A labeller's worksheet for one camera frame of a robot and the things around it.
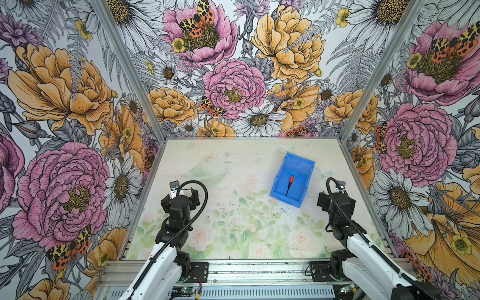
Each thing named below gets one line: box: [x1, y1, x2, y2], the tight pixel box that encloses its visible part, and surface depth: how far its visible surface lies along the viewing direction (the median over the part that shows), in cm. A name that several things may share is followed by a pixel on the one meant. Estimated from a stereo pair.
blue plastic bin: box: [270, 152, 316, 209], surface depth 101 cm
